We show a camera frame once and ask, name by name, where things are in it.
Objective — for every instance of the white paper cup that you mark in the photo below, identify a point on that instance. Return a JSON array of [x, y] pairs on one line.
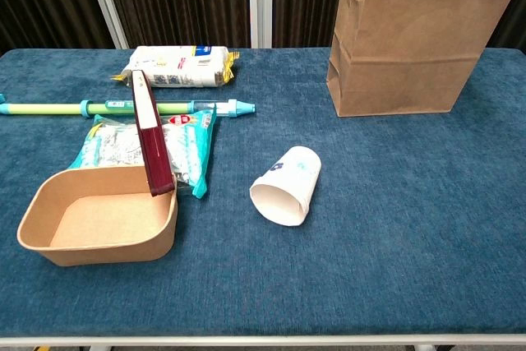
[[287, 182]]

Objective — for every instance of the brown paper bag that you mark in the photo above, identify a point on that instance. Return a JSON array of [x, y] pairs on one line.
[[411, 38]]

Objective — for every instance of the teal white snack packet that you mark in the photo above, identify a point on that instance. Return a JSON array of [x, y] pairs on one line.
[[189, 149]]

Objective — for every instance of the white snack packet yellow ends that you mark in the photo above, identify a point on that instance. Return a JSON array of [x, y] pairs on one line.
[[176, 65]]

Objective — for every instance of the blue fabric table cover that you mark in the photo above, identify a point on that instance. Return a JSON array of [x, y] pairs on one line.
[[263, 285]]

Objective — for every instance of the brown paper food bowl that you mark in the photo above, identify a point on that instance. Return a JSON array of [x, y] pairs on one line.
[[102, 219]]

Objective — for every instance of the teal green water pump toy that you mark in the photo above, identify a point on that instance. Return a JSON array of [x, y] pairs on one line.
[[41, 109]]

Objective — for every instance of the white table frame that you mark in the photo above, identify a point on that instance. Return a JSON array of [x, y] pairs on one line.
[[263, 341]]

